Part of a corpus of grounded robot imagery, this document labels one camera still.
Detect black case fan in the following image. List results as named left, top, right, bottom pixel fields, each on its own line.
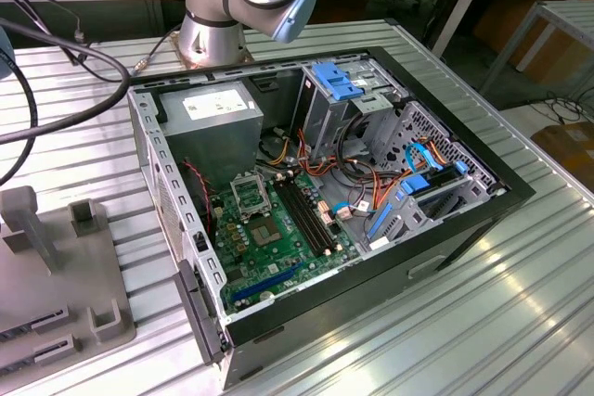
left=179, top=157, right=215, bottom=236

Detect green motherboard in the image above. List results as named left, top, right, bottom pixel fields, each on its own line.
left=208, top=168, right=362, bottom=314

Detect silver drive bay cage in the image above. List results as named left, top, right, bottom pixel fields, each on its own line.
left=301, top=57, right=401, bottom=161

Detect light blue data wire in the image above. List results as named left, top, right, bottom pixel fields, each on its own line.
left=404, top=142, right=445, bottom=175

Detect orange data wire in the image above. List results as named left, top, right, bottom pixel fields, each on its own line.
left=429, top=138, right=454, bottom=168

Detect blue expansion slot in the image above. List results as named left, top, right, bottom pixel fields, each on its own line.
left=231, top=262, right=305, bottom=303

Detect grey metal frame table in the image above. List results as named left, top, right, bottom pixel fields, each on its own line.
left=480, top=0, right=594, bottom=98

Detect CPU socket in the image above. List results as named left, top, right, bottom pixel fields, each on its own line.
left=245, top=217, right=285, bottom=249

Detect blue drive bay latch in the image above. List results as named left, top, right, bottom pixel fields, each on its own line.
left=313, top=61, right=368, bottom=103

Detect thick black cable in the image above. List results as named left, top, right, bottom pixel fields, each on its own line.
left=0, top=18, right=132, bottom=147

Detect perforated metal disk bay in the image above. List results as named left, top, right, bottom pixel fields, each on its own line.
left=356, top=99, right=508, bottom=253

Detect large brown cardboard box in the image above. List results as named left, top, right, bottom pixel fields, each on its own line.
left=472, top=0, right=581, bottom=82

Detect red orange wire bundle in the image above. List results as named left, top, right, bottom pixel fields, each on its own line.
left=296, top=129, right=405, bottom=211

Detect grey parts rack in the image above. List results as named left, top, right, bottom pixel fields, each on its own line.
left=0, top=185, right=138, bottom=372

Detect blue disk bay rail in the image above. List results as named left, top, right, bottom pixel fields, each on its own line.
left=368, top=203, right=394, bottom=242

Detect grey power supply unit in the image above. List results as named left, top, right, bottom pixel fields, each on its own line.
left=157, top=82, right=265, bottom=189

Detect grey cable metal plug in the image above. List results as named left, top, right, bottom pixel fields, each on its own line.
left=131, top=22, right=183, bottom=76

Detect yellow black power wires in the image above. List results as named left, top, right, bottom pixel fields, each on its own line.
left=259, top=129, right=291, bottom=169

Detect black open PC case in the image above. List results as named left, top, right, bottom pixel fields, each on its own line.
left=124, top=45, right=537, bottom=390

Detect blue disk carrier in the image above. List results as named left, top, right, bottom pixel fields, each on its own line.
left=399, top=167, right=469, bottom=197

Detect twisted fan wire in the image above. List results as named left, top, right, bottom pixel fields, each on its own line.
left=181, top=160, right=215, bottom=231

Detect black RAM slot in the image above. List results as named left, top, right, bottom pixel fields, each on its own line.
left=291, top=175, right=339, bottom=249
left=278, top=179, right=328, bottom=254
left=285, top=177, right=333, bottom=251
left=273, top=181, right=323, bottom=257

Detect metal socket cover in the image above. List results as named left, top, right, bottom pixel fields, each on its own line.
left=230, top=176, right=271, bottom=217

